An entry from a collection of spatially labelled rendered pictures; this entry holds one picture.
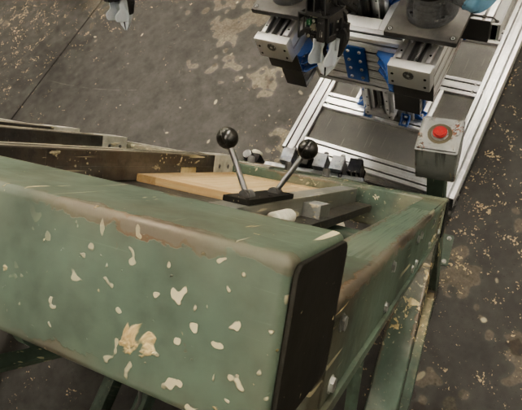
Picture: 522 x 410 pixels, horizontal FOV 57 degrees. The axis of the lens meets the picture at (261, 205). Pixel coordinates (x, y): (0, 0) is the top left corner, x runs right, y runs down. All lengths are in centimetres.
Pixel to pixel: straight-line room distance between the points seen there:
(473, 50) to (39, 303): 248
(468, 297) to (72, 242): 206
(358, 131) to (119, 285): 216
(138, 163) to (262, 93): 185
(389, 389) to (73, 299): 116
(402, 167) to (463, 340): 77
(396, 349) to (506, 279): 100
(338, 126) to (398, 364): 136
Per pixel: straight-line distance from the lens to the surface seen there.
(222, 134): 80
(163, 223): 26
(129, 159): 116
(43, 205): 32
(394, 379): 139
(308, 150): 87
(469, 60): 261
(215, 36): 343
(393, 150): 232
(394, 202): 143
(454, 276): 228
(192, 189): 110
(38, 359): 159
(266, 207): 82
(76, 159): 104
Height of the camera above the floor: 217
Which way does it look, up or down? 59 degrees down
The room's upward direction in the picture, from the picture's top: 34 degrees counter-clockwise
